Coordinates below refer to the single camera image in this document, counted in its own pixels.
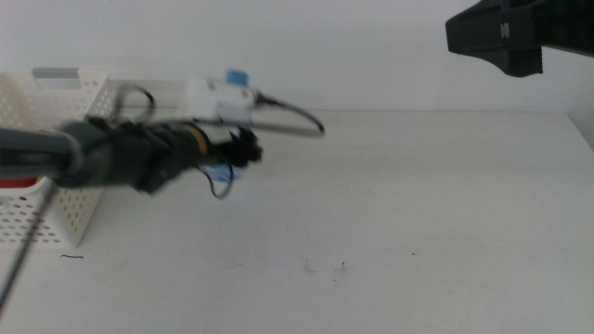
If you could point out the white perforated plastic basket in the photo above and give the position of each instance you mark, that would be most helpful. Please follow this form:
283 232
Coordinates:
90 93

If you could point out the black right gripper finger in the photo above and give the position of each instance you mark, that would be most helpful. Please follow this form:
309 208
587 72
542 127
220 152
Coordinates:
487 32

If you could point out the clear water bottle blue cap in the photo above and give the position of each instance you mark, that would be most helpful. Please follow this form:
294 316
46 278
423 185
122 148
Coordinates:
236 77

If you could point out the grey wall rail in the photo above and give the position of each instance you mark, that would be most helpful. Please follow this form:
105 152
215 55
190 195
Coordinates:
169 88

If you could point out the red soda can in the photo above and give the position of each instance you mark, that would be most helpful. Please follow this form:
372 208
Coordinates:
16 183

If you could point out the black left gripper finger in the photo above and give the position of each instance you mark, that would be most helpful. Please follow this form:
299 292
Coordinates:
249 133
246 155

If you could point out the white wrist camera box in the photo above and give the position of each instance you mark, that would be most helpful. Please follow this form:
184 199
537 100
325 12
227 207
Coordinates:
209 97

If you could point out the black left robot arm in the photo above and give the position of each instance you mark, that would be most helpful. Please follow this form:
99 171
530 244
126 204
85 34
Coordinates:
116 158

